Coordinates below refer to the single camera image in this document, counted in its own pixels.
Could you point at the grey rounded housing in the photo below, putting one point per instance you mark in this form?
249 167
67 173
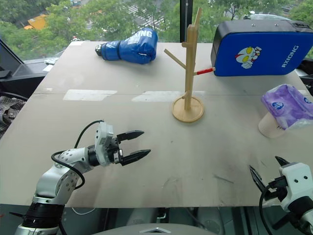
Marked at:
220 219

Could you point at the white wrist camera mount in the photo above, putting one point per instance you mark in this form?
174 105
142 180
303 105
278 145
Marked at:
102 144
298 176

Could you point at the white paper cup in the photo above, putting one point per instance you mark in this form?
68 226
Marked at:
269 127

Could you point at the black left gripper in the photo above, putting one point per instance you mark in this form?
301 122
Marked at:
115 153

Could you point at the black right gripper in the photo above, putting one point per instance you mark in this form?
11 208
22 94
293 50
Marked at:
278 189

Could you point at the black window post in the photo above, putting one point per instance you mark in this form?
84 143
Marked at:
185 19

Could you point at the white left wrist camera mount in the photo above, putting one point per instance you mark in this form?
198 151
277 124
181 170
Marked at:
102 144

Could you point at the small white wrapper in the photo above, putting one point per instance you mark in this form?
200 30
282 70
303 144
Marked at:
51 61

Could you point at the plaid cloth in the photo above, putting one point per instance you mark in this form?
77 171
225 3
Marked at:
9 112

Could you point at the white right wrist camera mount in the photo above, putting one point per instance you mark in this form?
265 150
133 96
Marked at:
298 176

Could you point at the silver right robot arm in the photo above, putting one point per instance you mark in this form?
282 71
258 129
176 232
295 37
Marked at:
299 204

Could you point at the blue boxing glove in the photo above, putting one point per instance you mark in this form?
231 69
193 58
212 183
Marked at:
132 46

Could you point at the black window frame ledge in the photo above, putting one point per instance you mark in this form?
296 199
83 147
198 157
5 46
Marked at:
17 76

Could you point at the wooden mug tree stand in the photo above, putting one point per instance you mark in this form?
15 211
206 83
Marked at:
189 73

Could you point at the blue punching pad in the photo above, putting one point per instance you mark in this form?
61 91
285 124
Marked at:
256 54

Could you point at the purple tissue pack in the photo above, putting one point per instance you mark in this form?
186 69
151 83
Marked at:
288 105

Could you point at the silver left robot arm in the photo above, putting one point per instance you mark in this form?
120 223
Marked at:
51 181

